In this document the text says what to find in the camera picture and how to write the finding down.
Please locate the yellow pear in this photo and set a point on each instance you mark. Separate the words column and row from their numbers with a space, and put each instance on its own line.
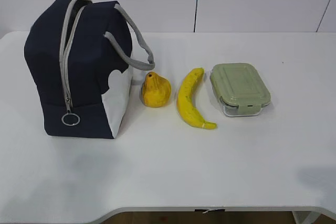
column 156, row 90

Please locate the yellow banana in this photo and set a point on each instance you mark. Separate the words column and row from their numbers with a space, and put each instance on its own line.
column 184, row 101

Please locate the green lidded glass container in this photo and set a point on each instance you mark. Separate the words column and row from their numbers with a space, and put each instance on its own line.
column 239, row 89

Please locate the navy blue lunch bag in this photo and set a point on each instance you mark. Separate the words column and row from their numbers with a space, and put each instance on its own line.
column 81, row 56

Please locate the black tape on table edge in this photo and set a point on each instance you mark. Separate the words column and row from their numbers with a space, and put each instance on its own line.
column 205, row 211

